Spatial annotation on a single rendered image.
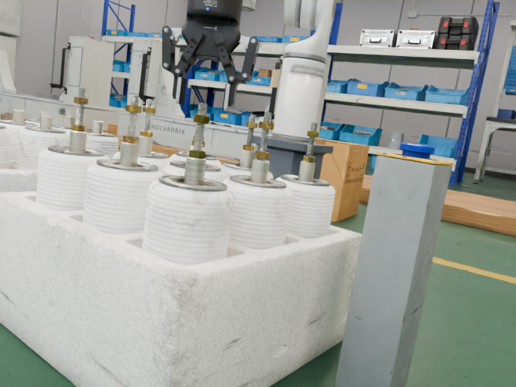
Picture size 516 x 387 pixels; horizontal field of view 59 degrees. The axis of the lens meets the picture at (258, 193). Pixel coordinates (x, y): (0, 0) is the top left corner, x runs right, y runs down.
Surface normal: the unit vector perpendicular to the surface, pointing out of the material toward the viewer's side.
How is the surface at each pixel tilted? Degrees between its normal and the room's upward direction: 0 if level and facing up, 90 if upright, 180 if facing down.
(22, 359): 0
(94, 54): 90
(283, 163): 90
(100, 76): 90
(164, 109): 90
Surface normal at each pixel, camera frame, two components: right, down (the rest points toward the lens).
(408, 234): -0.61, 0.04
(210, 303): 0.78, 0.21
